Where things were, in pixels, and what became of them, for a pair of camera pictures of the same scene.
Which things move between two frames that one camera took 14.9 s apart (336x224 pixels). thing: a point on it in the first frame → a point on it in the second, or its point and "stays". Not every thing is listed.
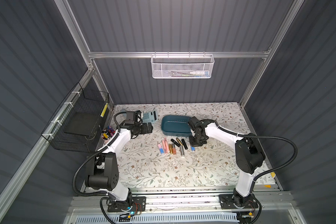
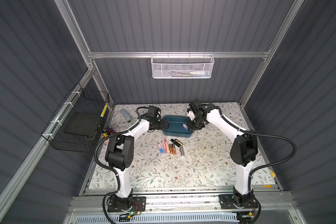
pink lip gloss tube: (165, 146) stays
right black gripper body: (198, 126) → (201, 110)
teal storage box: (176, 125) stays
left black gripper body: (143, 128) → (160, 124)
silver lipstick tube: (182, 149) stays
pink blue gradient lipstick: (161, 149) stays
